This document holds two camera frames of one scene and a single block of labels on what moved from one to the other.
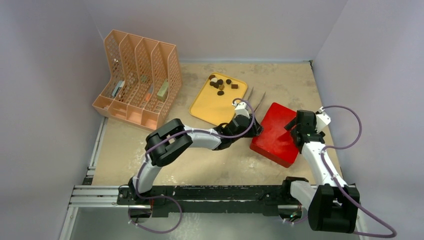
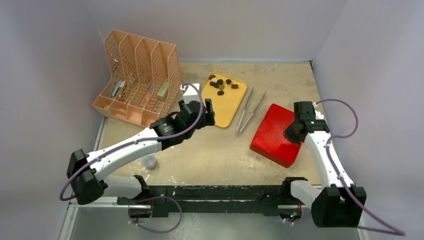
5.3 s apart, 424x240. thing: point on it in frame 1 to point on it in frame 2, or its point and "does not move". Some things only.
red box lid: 274,142 does not move
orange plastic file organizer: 146,76 does not move
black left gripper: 254,131 to 207,119
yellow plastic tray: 214,103 does not move
